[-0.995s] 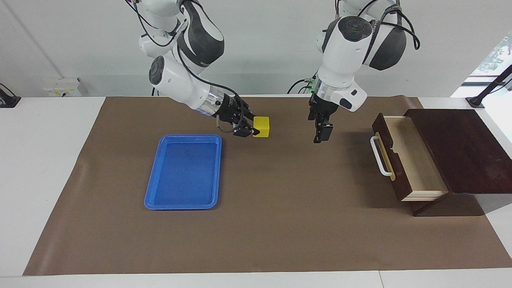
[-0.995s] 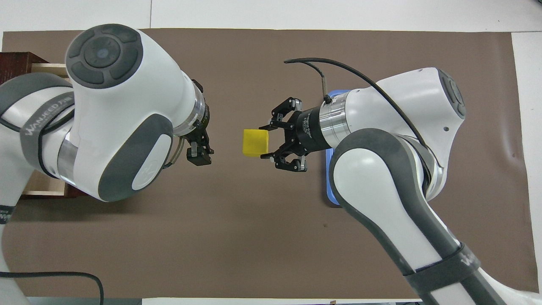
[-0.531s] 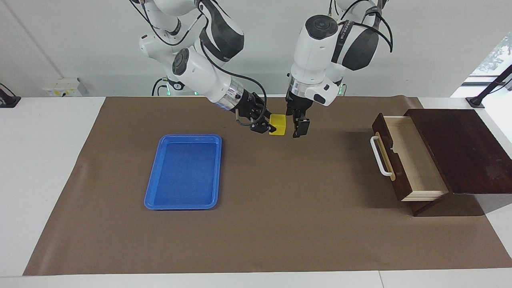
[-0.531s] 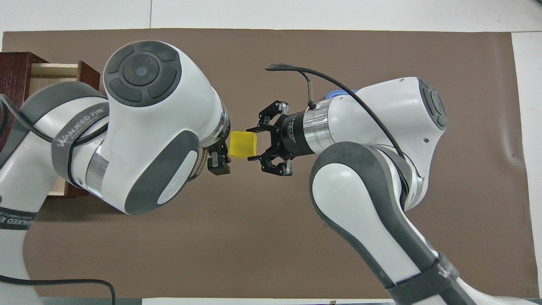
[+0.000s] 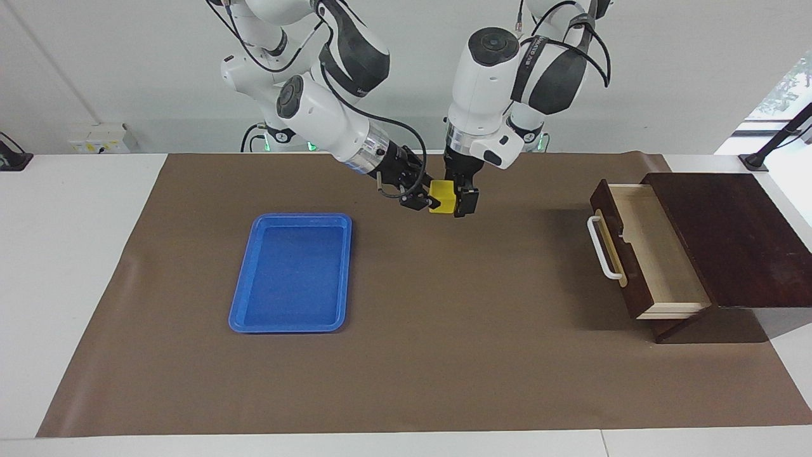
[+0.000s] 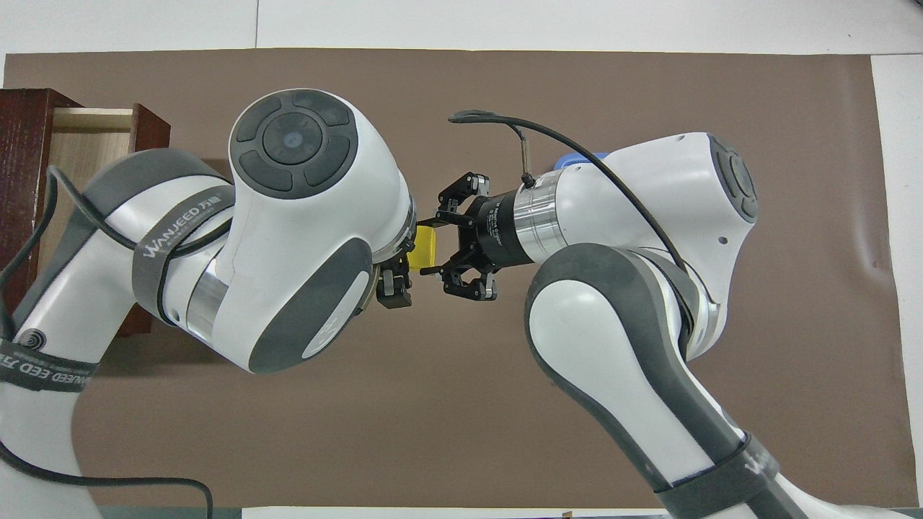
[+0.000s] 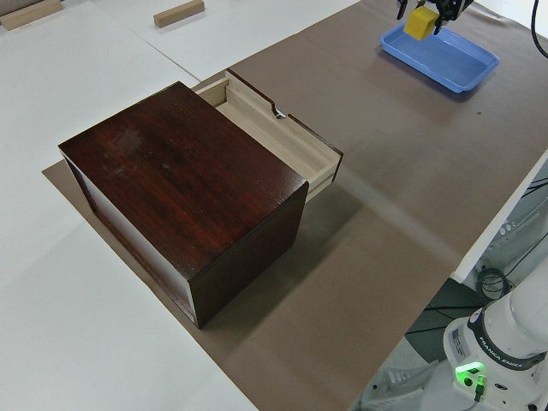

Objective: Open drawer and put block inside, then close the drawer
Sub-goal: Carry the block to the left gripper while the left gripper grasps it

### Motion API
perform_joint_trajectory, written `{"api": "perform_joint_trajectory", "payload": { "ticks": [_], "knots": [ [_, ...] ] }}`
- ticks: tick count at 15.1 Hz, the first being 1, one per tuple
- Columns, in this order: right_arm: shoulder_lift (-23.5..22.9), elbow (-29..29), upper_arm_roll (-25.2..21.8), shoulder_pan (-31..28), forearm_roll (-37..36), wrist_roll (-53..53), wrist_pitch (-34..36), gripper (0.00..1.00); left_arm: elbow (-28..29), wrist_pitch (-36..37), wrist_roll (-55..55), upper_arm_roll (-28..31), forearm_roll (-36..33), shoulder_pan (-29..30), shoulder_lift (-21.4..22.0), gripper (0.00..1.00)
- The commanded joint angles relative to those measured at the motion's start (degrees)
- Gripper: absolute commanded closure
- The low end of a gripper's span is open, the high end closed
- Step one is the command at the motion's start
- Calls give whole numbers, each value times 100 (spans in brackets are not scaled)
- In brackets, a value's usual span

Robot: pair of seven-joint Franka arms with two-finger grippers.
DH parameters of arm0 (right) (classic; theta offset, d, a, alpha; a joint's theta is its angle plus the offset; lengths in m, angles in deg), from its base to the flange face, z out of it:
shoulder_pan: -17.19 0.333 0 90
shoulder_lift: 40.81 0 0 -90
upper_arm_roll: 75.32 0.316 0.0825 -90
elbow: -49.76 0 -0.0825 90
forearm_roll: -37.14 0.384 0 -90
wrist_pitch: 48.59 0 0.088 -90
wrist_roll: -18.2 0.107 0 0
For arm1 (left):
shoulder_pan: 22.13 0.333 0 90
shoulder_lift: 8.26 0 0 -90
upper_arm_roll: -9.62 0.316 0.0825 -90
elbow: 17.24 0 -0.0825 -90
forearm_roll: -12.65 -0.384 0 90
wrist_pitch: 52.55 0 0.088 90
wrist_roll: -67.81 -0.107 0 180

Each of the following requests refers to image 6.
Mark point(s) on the brown paper table mat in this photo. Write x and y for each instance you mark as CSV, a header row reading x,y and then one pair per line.
x,y
433,432

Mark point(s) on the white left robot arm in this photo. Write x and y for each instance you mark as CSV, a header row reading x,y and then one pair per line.
x,y
303,238

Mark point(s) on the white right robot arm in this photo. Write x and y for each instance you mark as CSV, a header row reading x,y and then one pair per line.
x,y
649,187

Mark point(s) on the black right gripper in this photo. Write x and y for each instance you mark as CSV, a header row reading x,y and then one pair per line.
x,y
494,231

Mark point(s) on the yellow cube block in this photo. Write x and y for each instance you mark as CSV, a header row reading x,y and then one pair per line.
x,y
424,249

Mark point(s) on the blue plastic tray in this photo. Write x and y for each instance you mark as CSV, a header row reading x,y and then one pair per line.
x,y
577,160

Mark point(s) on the dark wooden drawer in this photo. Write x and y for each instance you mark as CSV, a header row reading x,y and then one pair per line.
x,y
90,140

